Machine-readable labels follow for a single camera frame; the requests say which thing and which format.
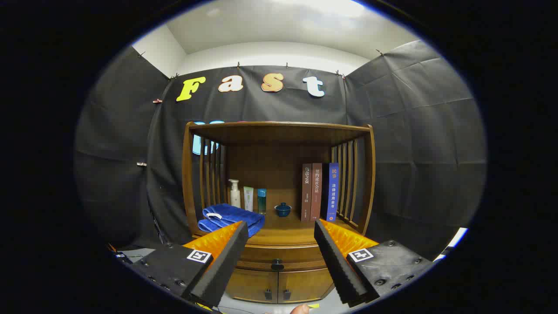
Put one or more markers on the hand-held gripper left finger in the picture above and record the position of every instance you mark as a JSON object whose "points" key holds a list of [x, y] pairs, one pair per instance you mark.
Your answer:
{"points": [[226, 261]]}

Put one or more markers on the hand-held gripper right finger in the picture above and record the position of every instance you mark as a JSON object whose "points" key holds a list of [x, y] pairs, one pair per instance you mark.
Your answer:
{"points": [[335, 261]]}

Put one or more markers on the wooden drawer with black knob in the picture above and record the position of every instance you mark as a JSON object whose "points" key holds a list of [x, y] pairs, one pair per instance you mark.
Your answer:
{"points": [[296, 255]]}

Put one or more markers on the wooden cabinet door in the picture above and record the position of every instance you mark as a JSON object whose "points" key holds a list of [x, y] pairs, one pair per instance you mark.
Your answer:
{"points": [[305, 283], [253, 283]]}

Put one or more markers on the wooden countertop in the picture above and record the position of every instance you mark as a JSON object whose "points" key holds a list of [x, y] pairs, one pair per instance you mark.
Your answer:
{"points": [[287, 229]]}

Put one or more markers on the wooden cabinet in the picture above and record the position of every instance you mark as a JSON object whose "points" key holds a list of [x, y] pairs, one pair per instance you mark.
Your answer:
{"points": [[279, 133]]}

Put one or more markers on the blue folded towel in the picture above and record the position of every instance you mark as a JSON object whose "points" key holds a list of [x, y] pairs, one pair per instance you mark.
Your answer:
{"points": [[231, 213]]}

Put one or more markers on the white pump bottle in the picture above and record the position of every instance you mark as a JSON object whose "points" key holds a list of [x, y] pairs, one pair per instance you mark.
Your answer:
{"points": [[235, 198]]}

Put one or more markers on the white green tube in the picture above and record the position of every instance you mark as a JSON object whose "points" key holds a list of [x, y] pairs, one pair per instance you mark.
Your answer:
{"points": [[248, 198]]}

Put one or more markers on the teal bottle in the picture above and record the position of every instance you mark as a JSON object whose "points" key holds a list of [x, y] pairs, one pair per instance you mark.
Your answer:
{"points": [[262, 203]]}

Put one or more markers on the blue book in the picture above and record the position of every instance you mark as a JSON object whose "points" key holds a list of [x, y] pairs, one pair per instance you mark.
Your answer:
{"points": [[332, 192]]}

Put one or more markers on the reddish brown book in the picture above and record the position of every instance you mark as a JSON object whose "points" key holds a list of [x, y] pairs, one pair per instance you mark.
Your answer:
{"points": [[316, 192]]}

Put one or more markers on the dark blue lidded teacup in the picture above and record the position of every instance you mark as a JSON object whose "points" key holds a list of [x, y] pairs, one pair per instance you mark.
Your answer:
{"points": [[283, 211]]}

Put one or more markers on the dark brown book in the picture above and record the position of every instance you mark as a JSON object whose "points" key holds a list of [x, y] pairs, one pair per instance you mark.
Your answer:
{"points": [[306, 192]]}

